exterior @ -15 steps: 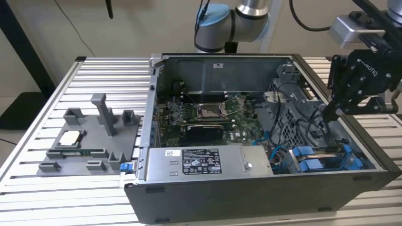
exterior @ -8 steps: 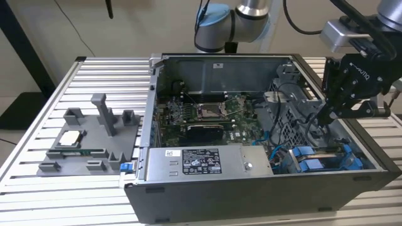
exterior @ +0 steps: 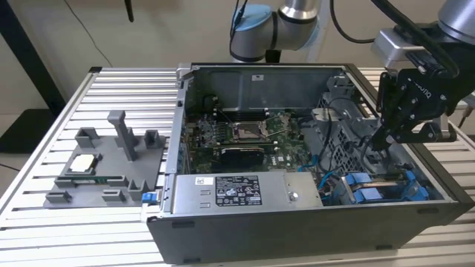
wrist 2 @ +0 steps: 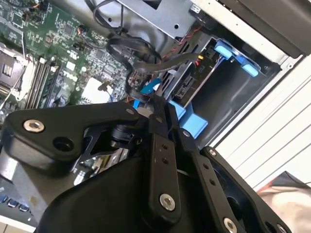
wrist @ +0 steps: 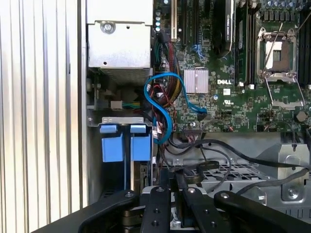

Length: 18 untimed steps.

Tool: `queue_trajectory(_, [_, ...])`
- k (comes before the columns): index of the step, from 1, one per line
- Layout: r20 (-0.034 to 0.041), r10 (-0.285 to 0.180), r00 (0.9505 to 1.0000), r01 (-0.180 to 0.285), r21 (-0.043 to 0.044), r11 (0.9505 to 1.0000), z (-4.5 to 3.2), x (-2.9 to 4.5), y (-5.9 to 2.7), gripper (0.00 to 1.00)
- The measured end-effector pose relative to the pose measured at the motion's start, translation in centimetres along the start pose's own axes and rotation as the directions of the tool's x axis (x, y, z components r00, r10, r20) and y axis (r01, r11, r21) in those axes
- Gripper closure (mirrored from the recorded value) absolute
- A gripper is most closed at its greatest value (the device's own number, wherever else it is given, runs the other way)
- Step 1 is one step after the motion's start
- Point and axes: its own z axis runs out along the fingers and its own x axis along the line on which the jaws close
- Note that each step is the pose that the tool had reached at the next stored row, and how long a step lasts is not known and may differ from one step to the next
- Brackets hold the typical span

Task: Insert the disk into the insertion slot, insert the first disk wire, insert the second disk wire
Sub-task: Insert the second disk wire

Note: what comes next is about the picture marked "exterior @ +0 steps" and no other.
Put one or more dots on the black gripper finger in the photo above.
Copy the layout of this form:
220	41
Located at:
387	130
419	135

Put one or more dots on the hard disk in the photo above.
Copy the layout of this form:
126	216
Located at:
371	190

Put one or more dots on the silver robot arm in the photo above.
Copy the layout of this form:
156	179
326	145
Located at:
274	30

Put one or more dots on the grey metal drive cage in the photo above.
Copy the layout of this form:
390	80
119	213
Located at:
344	116

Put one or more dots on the green motherboard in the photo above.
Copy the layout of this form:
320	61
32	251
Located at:
286	158

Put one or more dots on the CPU socket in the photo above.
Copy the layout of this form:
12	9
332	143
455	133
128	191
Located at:
247	131

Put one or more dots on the black graphics card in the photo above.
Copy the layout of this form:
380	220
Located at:
243	154

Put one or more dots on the black RAM slots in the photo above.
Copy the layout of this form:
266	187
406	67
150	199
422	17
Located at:
240	112

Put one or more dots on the silver power supply unit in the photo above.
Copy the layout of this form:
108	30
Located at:
238	192

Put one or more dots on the black open PC case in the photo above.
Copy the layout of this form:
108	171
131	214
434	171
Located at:
259	236

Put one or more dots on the blue case latch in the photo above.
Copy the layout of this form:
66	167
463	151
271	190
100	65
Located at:
147	197

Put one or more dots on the grey parts rack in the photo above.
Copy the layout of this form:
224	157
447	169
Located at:
122	172

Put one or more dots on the green RAM stick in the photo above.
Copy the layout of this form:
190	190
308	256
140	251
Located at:
98	180

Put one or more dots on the CPU chip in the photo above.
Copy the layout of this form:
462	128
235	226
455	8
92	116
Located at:
83	163

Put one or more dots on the black stand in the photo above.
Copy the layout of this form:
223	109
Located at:
25	83

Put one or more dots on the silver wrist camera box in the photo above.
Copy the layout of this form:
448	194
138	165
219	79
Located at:
396	47

